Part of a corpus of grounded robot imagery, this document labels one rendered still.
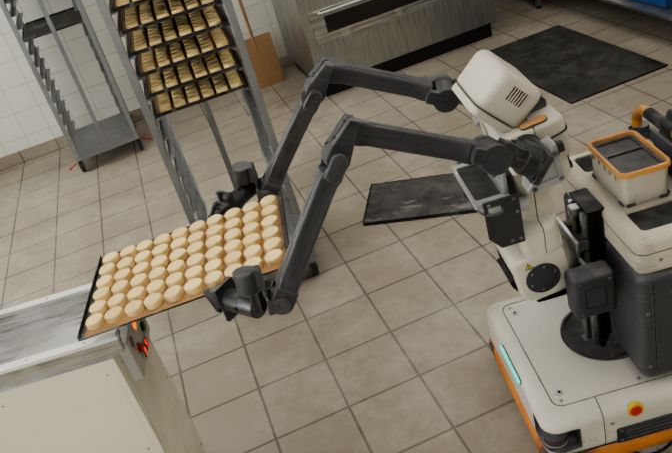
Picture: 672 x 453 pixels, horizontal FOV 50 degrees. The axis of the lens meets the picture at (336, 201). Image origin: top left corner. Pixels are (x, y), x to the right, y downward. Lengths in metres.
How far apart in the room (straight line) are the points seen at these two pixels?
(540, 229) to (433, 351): 1.04
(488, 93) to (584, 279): 0.62
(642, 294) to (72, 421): 1.66
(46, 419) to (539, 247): 1.49
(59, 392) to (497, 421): 1.46
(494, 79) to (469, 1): 3.93
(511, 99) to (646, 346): 0.86
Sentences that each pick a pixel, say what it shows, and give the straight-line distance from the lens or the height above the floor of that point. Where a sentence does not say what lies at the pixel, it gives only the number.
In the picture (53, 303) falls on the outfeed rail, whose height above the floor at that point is 0.88.
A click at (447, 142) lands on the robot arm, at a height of 1.24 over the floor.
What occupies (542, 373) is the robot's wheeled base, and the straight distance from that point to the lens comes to 2.47.
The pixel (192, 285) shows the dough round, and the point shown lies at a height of 1.01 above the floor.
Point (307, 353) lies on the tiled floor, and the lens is 3.17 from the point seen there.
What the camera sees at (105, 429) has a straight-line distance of 2.33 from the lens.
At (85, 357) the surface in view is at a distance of 2.17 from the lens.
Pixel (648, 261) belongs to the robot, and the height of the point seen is 0.75.
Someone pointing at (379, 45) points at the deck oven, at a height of 0.26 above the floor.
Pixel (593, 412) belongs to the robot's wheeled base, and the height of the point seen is 0.27.
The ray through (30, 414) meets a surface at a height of 0.73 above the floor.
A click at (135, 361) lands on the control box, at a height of 0.77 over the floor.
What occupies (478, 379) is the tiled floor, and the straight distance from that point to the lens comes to 2.87.
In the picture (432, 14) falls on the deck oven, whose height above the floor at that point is 0.34.
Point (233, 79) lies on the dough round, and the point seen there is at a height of 1.06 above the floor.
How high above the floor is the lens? 2.04
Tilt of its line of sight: 30 degrees down
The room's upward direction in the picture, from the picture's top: 16 degrees counter-clockwise
